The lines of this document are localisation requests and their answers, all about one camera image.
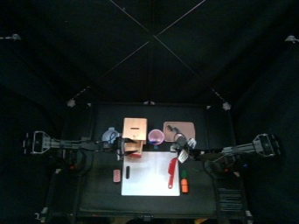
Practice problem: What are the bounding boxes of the pink square plastic plate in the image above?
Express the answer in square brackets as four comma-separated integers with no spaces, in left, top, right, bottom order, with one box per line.
[163,121,197,144]

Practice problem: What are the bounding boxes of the white cutting board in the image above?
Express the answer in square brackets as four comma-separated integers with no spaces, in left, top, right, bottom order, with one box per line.
[120,150,182,197]

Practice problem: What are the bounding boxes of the wooden box with red face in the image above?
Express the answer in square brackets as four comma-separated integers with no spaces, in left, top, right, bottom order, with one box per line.
[123,117,148,158]

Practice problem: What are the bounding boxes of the salmon nigiri toy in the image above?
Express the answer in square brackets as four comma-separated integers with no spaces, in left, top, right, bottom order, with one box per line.
[112,169,123,184]

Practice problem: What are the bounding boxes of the orange toy carrot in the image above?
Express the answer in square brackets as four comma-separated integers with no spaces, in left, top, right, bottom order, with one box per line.
[181,170,190,194]

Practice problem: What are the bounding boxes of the thin diagonal brace cable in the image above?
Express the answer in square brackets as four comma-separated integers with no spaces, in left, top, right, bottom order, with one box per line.
[108,0,231,109]
[70,0,207,105]

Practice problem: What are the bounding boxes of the silver frame clamp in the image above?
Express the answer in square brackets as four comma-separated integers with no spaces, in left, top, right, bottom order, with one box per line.
[0,33,24,42]
[285,34,299,44]

